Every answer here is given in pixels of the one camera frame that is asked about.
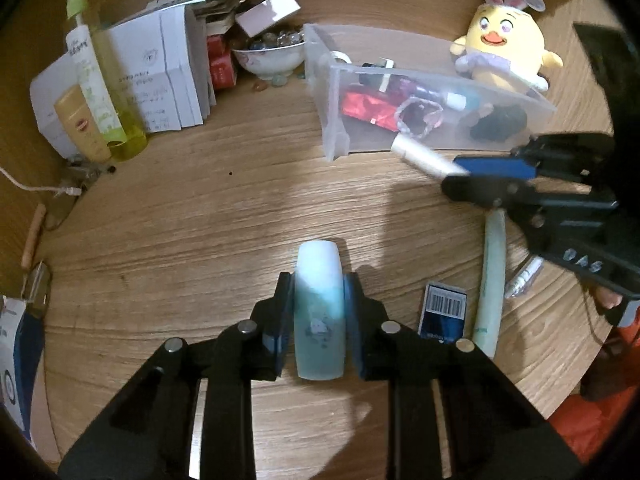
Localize dark green bottle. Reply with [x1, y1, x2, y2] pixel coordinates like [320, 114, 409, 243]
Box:
[470, 105, 527, 142]

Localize white pen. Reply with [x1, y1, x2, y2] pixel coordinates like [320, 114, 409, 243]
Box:
[503, 255, 544, 299]

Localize white tube red cap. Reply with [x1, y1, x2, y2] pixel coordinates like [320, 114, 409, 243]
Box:
[390, 133, 469, 180]

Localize blue tape roll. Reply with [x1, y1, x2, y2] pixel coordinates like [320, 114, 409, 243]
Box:
[445, 91, 482, 112]

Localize pink braided hair tie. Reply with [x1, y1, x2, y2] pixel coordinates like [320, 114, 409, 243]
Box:
[394, 96, 445, 140]

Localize pale green tube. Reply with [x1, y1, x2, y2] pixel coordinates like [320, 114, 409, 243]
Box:
[473, 209, 506, 360]

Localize blue Max staple box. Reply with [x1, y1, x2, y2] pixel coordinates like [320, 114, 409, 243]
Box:
[418, 282, 468, 344]

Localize red foil pouch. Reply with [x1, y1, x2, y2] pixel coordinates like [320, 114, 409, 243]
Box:
[341, 91, 399, 132]

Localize white tape roll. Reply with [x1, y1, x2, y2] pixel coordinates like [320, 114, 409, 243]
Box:
[330, 51, 352, 65]

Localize light blue cream tube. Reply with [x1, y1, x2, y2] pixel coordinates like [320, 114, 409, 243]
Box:
[294, 240, 346, 382]

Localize person's right hand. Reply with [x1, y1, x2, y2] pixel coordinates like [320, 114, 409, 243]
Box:
[593, 286, 623, 310]

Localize orange jacket sleeve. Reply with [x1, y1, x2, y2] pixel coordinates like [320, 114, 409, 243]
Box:
[549, 320, 639, 463]

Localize yellow chick plush toy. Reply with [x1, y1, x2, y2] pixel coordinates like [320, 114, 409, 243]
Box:
[449, 0, 563, 93]

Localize clear plastic storage bin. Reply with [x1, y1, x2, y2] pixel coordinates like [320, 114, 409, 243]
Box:
[304, 24, 555, 160]

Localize loose marble on desk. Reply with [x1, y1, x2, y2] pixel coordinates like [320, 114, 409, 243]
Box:
[252, 79, 270, 92]

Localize white bowl of marbles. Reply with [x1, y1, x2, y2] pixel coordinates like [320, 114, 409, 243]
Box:
[231, 29, 305, 81]

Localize eyeglasses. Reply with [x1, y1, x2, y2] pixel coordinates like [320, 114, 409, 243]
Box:
[21, 159, 116, 318]

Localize small white box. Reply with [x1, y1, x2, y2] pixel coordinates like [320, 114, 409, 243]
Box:
[235, 0, 300, 38]

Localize red boxes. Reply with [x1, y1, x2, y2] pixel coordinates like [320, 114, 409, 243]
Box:
[206, 35, 236, 90]

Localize stack of books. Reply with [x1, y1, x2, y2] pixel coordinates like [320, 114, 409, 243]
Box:
[110, 0, 264, 35]

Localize beige cosmetic tube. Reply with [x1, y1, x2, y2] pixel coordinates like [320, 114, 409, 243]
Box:
[53, 84, 111, 164]

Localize white paper boxes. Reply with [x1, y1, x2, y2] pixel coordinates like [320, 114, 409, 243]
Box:
[29, 6, 216, 159]

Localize yellow spray bottle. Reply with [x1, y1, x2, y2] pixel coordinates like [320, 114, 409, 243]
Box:
[65, 0, 148, 162]

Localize white charging cable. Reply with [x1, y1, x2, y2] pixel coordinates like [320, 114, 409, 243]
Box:
[0, 167, 84, 198]

